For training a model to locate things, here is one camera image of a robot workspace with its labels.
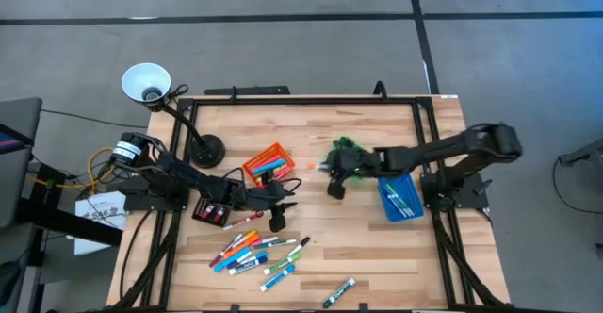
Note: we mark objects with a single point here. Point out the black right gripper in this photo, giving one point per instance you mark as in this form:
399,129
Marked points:
353,163

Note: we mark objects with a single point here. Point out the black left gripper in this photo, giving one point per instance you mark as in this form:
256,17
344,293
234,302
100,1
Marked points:
266,196

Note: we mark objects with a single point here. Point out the small orange cap marker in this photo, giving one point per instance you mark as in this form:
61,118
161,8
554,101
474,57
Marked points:
313,166

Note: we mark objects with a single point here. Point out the pink highlighter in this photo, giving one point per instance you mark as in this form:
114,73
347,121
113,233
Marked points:
278,174
266,161

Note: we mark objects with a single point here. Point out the green plastic mesh basket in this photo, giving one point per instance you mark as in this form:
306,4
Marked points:
346,141

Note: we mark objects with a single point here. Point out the blue highlighter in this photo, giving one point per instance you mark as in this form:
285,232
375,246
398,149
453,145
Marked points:
269,167
233,259

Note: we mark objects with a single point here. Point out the red thin marker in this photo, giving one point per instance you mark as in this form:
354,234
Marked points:
242,220

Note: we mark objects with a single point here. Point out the pink thin marker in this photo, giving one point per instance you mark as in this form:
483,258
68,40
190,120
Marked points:
264,241

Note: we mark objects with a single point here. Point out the yellow-orange marker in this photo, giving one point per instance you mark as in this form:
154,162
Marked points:
249,234

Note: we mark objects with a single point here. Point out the green thin marker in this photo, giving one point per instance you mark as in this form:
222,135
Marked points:
393,196
275,243

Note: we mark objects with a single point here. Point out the orange plastic mesh basket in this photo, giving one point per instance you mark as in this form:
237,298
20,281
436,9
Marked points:
278,149

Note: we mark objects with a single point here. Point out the black cap white marker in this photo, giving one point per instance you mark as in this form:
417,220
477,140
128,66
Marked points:
299,247

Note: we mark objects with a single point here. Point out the orange highlighter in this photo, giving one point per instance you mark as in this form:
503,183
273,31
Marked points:
241,246

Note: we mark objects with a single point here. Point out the pink Expo marker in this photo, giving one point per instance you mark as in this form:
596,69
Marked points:
219,215

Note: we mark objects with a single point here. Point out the light green Expo marker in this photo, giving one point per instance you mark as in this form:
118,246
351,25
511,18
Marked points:
281,264

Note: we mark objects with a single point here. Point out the red Expo marker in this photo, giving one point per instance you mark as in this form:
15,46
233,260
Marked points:
207,210

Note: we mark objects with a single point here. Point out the purple white marker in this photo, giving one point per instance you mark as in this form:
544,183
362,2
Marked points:
241,260

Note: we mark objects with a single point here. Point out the dark blue Expo marker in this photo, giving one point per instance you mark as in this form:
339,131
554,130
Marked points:
248,266

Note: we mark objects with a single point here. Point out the cyan Expo marker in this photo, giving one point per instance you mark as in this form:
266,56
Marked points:
277,277

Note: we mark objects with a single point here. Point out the blue plastic mesh basket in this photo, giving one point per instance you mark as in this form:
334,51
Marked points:
411,195

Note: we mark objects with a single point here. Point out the black plastic mesh basket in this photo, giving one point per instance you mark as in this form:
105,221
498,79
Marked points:
197,215

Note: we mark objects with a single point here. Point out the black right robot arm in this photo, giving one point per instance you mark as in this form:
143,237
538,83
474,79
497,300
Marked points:
433,150

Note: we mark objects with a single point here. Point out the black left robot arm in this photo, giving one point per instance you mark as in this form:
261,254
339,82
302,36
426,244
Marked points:
188,181

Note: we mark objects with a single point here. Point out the black table clamp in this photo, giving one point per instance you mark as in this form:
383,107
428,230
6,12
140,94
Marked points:
380,91

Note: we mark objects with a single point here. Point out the black power strip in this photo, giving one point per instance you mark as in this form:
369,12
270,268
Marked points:
249,90

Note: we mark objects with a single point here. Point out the small white sticker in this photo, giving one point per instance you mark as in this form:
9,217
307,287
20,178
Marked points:
450,96

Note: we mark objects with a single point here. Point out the white printed paper sheet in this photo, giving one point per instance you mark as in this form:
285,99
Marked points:
101,223

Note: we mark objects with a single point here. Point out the gooseneck desk lamp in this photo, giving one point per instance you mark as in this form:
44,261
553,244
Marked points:
146,79

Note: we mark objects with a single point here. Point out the black desk leg beam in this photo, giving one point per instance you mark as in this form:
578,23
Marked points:
70,223

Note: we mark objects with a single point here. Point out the grey metal stand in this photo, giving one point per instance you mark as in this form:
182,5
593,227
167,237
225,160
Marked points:
584,155

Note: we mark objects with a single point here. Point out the dark grey chair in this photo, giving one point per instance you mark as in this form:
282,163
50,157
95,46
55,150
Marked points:
16,181

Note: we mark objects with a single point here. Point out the dark screen with coloured stripe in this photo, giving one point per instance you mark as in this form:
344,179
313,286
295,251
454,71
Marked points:
11,141

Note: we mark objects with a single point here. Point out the small black frame bracket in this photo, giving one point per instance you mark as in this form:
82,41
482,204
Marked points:
234,308
363,308

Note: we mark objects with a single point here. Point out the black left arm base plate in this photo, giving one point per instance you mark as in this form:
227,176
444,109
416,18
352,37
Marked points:
141,202

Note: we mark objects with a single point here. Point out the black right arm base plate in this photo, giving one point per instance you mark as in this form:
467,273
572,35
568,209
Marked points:
471,195

